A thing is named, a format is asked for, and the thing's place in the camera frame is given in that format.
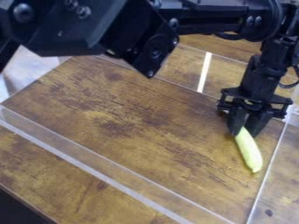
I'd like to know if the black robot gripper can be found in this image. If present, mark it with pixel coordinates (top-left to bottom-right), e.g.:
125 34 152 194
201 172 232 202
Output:
217 55 292 137

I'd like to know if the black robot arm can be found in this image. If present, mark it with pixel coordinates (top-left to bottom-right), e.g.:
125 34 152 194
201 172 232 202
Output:
0 0 299 135

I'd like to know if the clear acrylic wall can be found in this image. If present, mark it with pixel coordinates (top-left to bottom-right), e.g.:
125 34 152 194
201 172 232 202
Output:
92 43 299 122
0 106 233 224
0 46 71 102
247 85 299 224

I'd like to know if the clear acrylic left wall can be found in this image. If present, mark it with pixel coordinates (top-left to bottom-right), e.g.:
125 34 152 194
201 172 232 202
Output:
0 46 71 102

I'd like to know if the clear acrylic back wall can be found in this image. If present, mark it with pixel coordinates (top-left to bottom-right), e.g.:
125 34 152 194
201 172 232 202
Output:
92 43 299 122

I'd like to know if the clear acrylic right wall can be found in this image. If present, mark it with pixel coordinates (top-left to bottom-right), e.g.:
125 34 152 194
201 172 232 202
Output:
247 85 299 224

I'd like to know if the clear acrylic front wall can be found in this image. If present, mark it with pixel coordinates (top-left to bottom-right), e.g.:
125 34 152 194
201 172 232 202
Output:
0 106 233 224

